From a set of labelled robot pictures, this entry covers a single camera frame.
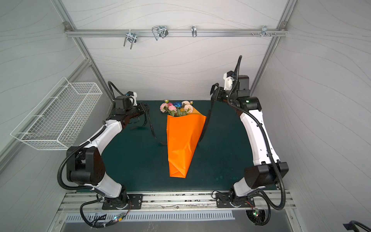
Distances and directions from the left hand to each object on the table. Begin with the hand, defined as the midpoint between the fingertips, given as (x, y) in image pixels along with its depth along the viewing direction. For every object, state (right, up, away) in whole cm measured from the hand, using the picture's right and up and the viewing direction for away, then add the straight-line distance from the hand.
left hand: (151, 103), depth 87 cm
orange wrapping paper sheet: (+20, -19, +6) cm, 28 cm away
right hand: (+38, +7, -14) cm, 41 cm away
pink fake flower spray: (+4, -2, +24) cm, 24 cm away
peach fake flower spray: (+22, -1, +23) cm, 32 cm away
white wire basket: (-40, -10, -20) cm, 46 cm away
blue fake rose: (+14, +1, +24) cm, 28 cm away
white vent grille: (-21, -58, -16) cm, 64 cm away
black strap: (+34, -12, +12) cm, 39 cm away
